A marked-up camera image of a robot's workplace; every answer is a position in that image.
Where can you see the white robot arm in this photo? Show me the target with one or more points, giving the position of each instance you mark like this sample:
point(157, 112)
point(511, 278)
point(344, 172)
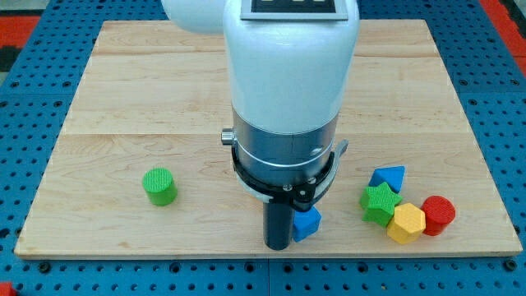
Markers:
point(288, 64)

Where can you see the blue triangle block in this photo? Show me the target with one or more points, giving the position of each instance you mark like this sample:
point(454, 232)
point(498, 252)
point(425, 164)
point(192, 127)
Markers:
point(393, 176)

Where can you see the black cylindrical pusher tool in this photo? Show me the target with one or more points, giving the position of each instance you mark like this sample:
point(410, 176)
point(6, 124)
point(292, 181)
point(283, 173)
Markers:
point(277, 225)

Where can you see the blue cube block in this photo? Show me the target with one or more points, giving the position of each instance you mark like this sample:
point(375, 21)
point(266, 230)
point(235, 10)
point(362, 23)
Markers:
point(305, 223)

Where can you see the green cylinder block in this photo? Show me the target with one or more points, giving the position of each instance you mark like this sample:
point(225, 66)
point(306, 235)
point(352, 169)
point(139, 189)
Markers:
point(159, 186)

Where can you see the green star block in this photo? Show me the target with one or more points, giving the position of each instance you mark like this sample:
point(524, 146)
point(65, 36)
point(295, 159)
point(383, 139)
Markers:
point(378, 204)

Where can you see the wooden board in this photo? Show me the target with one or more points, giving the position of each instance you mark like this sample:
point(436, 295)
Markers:
point(154, 96)

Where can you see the yellow hexagon block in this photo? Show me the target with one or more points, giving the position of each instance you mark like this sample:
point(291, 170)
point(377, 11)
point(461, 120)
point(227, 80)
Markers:
point(407, 224)

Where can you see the red cylinder block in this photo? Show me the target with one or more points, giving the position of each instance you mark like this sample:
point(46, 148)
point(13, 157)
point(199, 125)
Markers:
point(439, 213)

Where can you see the red object at corner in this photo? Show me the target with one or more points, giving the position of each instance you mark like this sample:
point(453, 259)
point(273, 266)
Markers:
point(6, 289)

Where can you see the black tool clamp bracket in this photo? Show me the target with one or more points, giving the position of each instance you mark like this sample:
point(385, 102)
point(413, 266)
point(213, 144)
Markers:
point(301, 197)

